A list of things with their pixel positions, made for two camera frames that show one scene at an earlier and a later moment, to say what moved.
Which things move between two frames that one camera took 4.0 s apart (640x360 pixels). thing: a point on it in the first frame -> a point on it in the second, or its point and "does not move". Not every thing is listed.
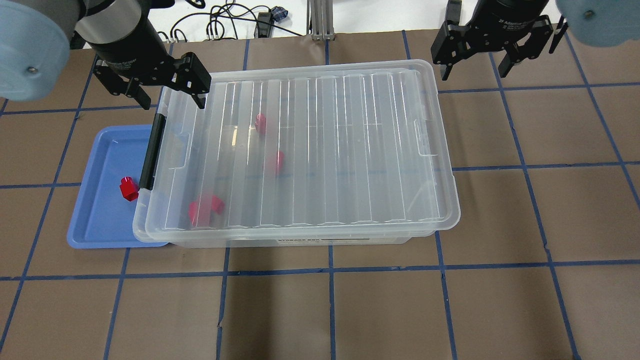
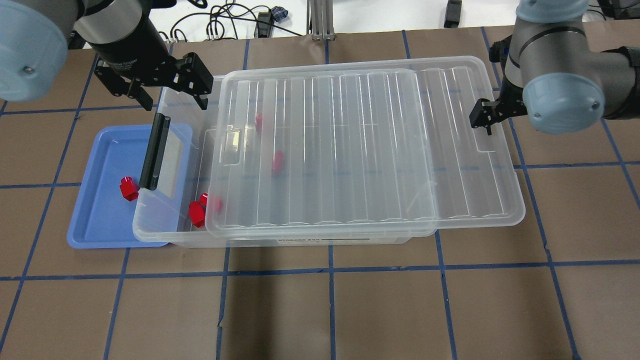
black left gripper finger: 120,85 does not move
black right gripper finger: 453,42 -> 484,113
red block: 129,188 does not move
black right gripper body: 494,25 -> 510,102
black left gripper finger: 191,76 does not move
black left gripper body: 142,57 does not move
